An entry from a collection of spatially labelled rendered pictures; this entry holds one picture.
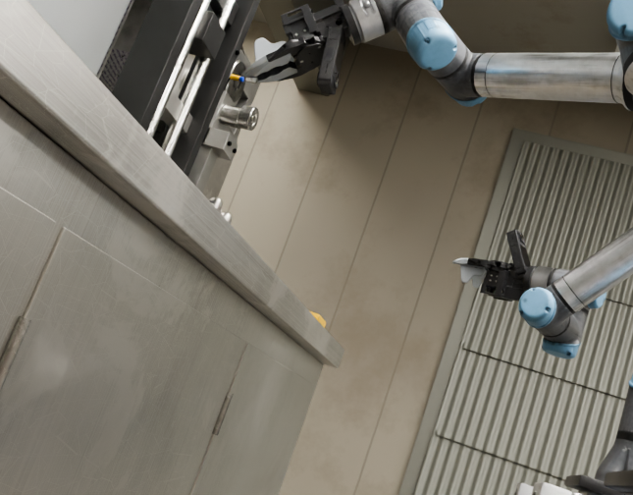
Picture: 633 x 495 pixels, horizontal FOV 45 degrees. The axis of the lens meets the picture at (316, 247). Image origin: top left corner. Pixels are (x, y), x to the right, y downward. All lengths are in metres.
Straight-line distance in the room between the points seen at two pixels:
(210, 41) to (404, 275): 3.23
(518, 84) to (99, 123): 0.91
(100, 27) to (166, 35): 0.16
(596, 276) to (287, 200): 2.96
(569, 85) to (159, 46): 0.65
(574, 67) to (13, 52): 0.97
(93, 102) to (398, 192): 3.82
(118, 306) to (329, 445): 3.43
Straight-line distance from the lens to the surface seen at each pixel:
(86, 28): 1.07
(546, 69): 1.29
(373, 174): 4.34
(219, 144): 1.26
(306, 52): 1.36
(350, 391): 4.05
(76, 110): 0.49
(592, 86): 1.26
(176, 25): 0.93
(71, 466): 0.70
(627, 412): 1.50
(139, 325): 0.71
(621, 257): 1.61
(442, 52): 1.30
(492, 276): 1.85
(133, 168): 0.56
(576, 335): 1.74
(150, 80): 0.90
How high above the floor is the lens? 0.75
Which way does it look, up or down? 12 degrees up
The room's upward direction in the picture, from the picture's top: 20 degrees clockwise
